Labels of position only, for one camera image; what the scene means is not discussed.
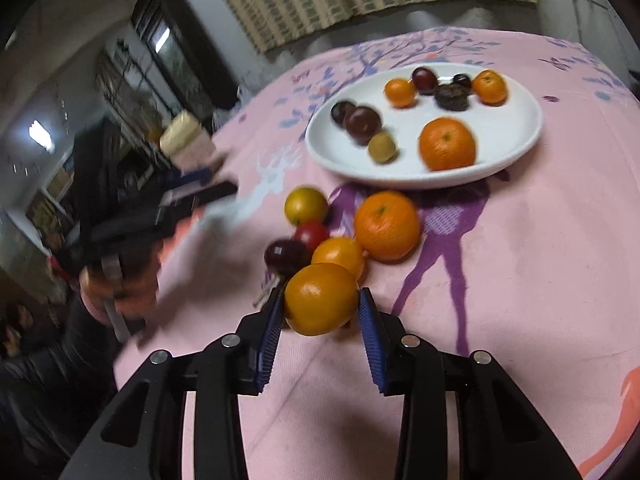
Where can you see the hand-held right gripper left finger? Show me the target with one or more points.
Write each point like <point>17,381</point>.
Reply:
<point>267,345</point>

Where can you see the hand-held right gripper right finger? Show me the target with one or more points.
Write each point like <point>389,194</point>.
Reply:
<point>375,350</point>

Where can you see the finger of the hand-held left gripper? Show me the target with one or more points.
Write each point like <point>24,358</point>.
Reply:
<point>190,179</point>
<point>200,199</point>

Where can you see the small dark plum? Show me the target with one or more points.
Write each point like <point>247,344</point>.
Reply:
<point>286,256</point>

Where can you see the yellow round fruit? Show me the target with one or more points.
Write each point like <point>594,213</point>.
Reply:
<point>306,205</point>

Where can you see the smooth purple passion fruit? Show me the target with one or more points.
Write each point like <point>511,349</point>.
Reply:
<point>363,124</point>

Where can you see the small yellow-green fruit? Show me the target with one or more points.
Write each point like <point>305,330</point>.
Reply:
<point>382,147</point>

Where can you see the large orange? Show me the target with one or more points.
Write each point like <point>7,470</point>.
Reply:
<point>446,143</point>
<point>489,87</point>

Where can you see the white oval plate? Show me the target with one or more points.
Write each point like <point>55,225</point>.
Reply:
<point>425,125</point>

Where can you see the wrinkled dark passion fruit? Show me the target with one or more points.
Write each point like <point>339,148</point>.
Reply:
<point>452,97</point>

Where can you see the person's left forearm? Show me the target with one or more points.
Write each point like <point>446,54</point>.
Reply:
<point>55,375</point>

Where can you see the person's left hand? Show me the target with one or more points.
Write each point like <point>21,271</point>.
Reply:
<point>137,285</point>

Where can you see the drink bottle with beige lid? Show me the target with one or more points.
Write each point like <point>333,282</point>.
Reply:
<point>187,142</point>

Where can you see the dark wooden cabinet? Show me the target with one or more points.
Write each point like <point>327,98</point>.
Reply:
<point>185,45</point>

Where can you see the pink deer printed tablecloth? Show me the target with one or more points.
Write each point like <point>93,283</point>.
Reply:
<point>500,285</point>

